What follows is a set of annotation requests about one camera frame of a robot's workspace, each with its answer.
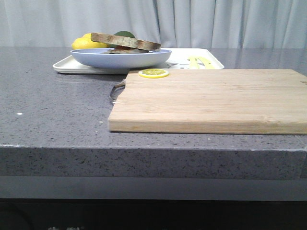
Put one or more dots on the bread slice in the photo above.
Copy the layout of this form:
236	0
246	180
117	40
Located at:
126	51
125	41

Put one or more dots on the light blue plate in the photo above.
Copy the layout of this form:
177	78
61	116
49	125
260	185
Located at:
101	58

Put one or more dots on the fried egg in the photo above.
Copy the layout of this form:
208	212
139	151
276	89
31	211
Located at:
123	48

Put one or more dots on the white bear tray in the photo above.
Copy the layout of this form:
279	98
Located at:
177	60

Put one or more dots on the lemon slice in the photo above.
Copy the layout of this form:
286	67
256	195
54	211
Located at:
153	73

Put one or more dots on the yellow plastic fork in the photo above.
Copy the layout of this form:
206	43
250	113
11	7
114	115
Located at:
193	62

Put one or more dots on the yellow plastic knife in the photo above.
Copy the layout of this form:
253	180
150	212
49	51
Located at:
208	64

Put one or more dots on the green lime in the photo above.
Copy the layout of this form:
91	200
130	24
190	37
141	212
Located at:
124	34

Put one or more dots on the grey white curtain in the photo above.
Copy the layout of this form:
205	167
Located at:
172	23

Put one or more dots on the front yellow lemon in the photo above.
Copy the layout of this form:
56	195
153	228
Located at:
87	43

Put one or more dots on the yellow lemon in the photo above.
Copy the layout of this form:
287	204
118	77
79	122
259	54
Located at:
87	43
88	35

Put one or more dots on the rear yellow lemon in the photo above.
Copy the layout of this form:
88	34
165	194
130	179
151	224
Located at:
88	35

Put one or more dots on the wooden cutting board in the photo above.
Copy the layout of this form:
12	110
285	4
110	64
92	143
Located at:
218	101

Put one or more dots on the metal cutting board handle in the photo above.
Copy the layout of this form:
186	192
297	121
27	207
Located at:
116	91

